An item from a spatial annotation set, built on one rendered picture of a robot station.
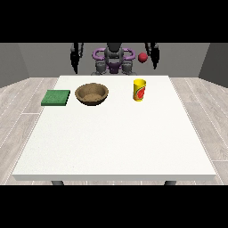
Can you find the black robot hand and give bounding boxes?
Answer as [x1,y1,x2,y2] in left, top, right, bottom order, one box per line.
[69,43,85,75]
[143,43,160,70]

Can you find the small red ball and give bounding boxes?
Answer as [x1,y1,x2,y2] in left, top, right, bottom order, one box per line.
[137,52,149,63]

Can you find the yellow cup with melon print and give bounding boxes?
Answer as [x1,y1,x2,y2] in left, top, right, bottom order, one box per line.
[133,78,147,102]

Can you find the brown wooden bowl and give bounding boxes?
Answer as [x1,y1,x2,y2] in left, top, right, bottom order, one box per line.
[74,82,110,107]

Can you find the green square pad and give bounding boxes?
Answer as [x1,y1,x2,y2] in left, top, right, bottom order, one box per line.
[40,89,71,107]

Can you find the grey robot trunk purple rings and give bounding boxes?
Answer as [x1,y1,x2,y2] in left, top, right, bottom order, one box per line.
[90,43,138,77]

